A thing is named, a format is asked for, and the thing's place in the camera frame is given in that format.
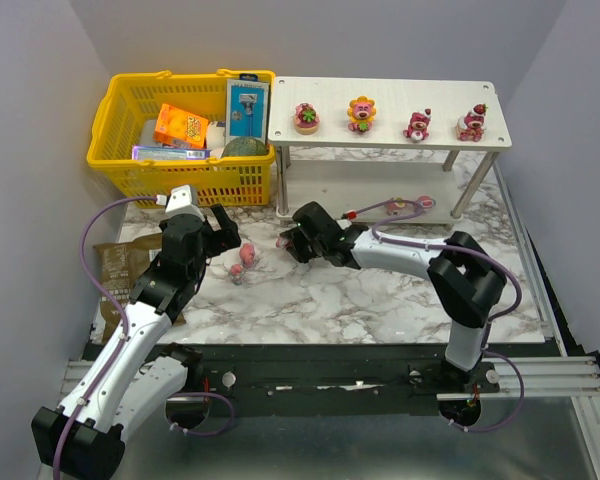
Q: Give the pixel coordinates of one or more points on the pink bear yellow-hat toy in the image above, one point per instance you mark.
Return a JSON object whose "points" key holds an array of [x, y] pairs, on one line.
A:
{"points": [[396, 206]]}

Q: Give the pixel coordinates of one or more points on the yellow plastic basket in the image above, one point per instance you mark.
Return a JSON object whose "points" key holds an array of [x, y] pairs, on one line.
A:
{"points": [[134, 98]]}

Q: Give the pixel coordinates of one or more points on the pink bear white-hat toy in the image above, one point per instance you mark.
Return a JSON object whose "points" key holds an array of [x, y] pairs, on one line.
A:
{"points": [[417, 129]]}

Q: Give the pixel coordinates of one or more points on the pink bear sunflower toy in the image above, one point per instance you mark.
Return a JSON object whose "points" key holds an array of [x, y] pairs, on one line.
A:
{"points": [[361, 114]]}

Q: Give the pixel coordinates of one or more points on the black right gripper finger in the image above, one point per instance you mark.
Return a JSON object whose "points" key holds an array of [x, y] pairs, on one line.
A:
{"points": [[294, 235], [300, 254]]}

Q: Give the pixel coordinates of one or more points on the blue razor package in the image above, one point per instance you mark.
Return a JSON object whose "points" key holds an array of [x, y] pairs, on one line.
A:
{"points": [[247, 109]]}

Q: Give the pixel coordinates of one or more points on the white two-tier shelf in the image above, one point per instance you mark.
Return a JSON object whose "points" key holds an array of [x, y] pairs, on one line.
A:
{"points": [[343, 185]]}

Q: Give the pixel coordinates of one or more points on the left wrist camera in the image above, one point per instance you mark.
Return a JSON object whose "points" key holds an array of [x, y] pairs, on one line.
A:
{"points": [[181, 200]]}

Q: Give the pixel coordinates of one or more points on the green melon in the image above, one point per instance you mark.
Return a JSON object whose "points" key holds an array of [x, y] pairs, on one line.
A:
{"points": [[244, 147]]}

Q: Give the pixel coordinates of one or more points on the purple flat box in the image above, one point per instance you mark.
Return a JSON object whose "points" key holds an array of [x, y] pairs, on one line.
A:
{"points": [[142, 153]]}

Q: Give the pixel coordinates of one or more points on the pink bear cake toy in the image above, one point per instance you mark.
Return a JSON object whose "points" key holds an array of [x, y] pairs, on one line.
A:
{"points": [[306, 120]]}

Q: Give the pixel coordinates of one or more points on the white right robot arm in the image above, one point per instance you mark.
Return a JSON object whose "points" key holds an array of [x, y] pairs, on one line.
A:
{"points": [[468, 282]]}

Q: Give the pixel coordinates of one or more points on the pink bear shell toy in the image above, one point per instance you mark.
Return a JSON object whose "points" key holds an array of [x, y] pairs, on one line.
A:
{"points": [[282, 242]]}

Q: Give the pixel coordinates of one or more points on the orange snack box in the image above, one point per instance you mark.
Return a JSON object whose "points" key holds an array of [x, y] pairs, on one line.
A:
{"points": [[179, 128]]}

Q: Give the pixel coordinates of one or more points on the pink bear strawberry toy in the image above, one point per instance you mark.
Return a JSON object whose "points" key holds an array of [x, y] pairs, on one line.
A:
{"points": [[471, 126]]}

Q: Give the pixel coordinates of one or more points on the brown paper bag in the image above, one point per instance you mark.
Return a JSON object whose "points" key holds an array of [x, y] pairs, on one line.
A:
{"points": [[121, 266]]}

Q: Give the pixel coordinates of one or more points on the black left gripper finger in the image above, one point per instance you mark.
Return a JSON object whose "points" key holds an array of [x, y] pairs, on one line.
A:
{"points": [[229, 238], [225, 223]]}

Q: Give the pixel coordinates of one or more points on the pink bear flower-wreath toy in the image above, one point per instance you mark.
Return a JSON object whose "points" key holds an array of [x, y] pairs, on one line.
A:
{"points": [[237, 272]]}

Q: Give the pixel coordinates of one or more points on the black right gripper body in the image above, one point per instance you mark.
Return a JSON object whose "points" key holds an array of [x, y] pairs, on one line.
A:
{"points": [[300, 241]]}

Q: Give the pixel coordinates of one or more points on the white item in basket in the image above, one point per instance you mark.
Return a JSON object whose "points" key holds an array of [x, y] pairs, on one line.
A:
{"points": [[215, 135]]}

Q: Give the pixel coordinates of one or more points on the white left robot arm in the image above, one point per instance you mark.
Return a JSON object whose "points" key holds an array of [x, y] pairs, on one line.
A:
{"points": [[85, 436]]}

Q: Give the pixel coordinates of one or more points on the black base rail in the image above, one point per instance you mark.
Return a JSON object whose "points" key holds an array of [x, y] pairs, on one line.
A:
{"points": [[328, 380]]}

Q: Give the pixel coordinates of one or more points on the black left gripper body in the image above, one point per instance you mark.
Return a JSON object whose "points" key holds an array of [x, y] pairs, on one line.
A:
{"points": [[214, 232]]}

